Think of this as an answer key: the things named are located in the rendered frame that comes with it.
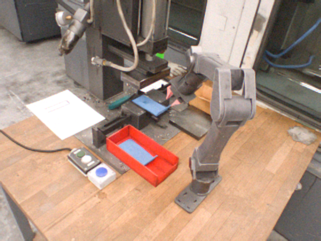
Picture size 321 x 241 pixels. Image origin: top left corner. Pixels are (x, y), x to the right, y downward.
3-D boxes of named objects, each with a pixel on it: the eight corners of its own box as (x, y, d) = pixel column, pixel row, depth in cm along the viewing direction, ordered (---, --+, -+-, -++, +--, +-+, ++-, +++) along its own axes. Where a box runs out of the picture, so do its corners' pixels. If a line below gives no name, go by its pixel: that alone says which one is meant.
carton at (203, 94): (233, 130, 119) (237, 116, 115) (187, 105, 131) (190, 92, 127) (245, 118, 128) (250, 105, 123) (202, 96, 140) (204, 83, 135)
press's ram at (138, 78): (140, 98, 100) (145, 18, 82) (96, 72, 112) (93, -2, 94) (171, 82, 111) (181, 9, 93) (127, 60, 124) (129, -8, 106)
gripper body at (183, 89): (177, 77, 101) (188, 66, 96) (194, 98, 100) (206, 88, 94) (167, 82, 97) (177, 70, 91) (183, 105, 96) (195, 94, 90)
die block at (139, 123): (137, 132, 111) (138, 117, 107) (121, 120, 116) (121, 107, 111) (168, 112, 124) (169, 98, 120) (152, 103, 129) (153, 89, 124)
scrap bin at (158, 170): (155, 187, 90) (157, 176, 86) (106, 149, 101) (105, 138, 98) (177, 168, 97) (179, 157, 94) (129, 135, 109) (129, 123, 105)
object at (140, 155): (143, 170, 94) (144, 164, 93) (116, 147, 102) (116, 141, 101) (157, 160, 99) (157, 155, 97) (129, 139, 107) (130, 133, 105)
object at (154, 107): (159, 117, 106) (160, 112, 104) (132, 101, 114) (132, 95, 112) (170, 111, 111) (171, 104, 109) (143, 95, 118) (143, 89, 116)
